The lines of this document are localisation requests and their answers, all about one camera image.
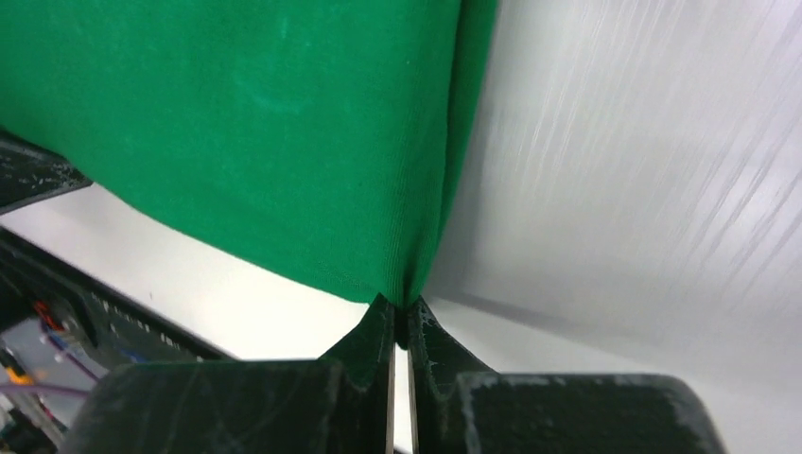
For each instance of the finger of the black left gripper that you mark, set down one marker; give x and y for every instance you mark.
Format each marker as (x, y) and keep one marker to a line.
(30, 174)

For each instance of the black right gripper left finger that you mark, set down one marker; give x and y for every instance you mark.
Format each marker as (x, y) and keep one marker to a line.
(362, 417)

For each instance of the green t shirt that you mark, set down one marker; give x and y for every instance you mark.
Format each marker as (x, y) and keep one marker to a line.
(320, 140)

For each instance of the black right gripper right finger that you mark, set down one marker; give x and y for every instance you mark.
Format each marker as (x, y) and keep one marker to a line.
(436, 360)

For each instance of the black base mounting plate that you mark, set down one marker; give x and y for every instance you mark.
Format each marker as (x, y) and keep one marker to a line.
(87, 315)

